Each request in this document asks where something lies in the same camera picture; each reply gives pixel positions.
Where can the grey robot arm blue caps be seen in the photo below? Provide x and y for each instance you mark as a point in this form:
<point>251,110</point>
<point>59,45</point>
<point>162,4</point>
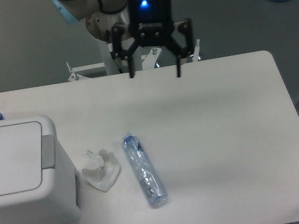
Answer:
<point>77,10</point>

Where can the crumpled white tissue wrapper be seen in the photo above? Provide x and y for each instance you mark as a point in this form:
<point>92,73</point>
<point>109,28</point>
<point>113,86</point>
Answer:
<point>102,170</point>

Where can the white push-lid trash can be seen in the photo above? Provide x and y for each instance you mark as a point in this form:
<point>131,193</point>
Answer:
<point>39,184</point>

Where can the clear empty plastic bottle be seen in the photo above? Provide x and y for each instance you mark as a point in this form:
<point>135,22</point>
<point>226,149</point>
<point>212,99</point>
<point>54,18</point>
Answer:
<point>144,171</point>

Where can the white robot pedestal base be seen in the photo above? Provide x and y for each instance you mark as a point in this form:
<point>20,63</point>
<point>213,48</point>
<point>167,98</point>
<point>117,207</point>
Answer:
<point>98,25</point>

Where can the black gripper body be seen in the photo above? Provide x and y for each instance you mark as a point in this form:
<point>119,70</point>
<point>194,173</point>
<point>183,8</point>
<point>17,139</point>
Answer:
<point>150,22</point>

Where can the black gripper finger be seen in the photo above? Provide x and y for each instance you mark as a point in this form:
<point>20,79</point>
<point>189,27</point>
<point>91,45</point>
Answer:
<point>117,32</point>
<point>186,48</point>

